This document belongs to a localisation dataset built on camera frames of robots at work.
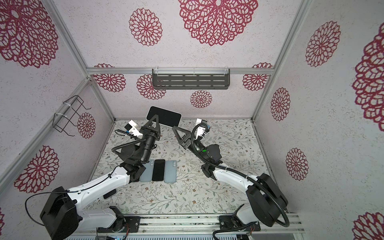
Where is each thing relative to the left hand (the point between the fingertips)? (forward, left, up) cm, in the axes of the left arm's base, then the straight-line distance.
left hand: (159, 117), depth 65 cm
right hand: (-6, -7, 0) cm, 9 cm away
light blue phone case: (-6, -1, -41) cm, 41 cm away
